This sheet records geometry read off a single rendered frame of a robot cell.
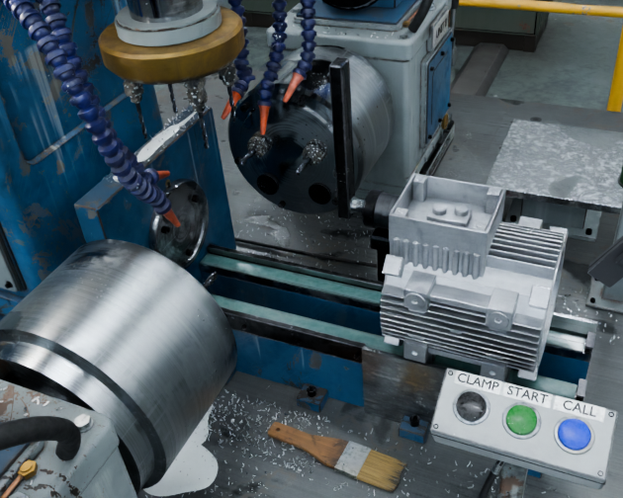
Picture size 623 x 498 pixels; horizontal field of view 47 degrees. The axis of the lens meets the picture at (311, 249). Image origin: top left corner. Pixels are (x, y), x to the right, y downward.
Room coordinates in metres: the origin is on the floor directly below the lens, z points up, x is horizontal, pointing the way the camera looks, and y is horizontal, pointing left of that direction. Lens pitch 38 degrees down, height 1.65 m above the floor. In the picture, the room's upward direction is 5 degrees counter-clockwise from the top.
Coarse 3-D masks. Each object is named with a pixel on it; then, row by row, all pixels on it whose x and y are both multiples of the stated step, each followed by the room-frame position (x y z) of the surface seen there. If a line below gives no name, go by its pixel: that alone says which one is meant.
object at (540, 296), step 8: (568, 232) 0.73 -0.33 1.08; (392, 256) 0.70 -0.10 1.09; (384, 264) 0.69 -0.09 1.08; (392, 264) 0.69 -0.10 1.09; (400, 264) 0.69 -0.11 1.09; (384, 272) 0.68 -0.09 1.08; (392, 272) 0.68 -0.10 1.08; (400, 272) 0.68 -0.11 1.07; (536, 288) 0.61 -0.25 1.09; (544, 288) 0.61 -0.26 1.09; (536, 296) 0.61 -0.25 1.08; (544, 296) 0.60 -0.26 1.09; (528, 304) 0.60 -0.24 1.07; (536, 304) 0.60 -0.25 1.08; (544, 304) 0.60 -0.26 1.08; (392, 344) 0.68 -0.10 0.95; (400, 344) 0.68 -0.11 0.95; (536, 368) 0.60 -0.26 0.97; (520, 376) 0.60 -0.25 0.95; (528, 376) 0.60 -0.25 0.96; (536, 376) 0.60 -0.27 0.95
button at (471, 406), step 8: (464, 392) 0.48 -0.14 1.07; (472, 392) 0.48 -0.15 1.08; (464, 400) 0.48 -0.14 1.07; (472, 400) 0.47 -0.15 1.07; (480, 400) 0.47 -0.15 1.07; (464, 408) 0.47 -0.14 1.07; (472, 408) 0.47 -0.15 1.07; (480, 408) 0.47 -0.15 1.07; (464, 416) 0.46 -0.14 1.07; (472, 416) 0.46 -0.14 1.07; (480, 416) 0.46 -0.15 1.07
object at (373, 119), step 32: (288, 64) 1.15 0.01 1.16; (320, 64) 1.13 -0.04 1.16; (352, 64) 1.15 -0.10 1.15; (256, 96) 1.08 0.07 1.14; (320, 96) 1.04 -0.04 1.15; (352, 96) 1.07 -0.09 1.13; (384, 96) 1.14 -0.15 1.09; (256, 128) 1.08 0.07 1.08; (288, 128) 1.06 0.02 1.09; (320, 128) 1.03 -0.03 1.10; (352, 128) 1.02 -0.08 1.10; (384, 128) 1.10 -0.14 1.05; (256, 160) 1.09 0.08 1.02; (288, 160) 1.06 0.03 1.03; (320, 160) 1.00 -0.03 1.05; (288, 192) 1.06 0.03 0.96; (320, 192) 1.03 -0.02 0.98
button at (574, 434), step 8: (568, 424) 0.43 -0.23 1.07; (576, 424) 0.43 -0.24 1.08; (584, 424) 0.43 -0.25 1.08; (560, 432) 0.43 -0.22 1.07; (568, 432) 0.43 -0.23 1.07; (576, 432) 0.43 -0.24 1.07; (584, 432) 0.42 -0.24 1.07; (560, 440) 0.42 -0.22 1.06; (568, 440) 0.42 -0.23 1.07; (576, 440) 0.42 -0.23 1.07; (584, 440) 0.42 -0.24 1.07; (568, 448) 0.42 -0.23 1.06; (576, 448) 0.41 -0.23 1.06
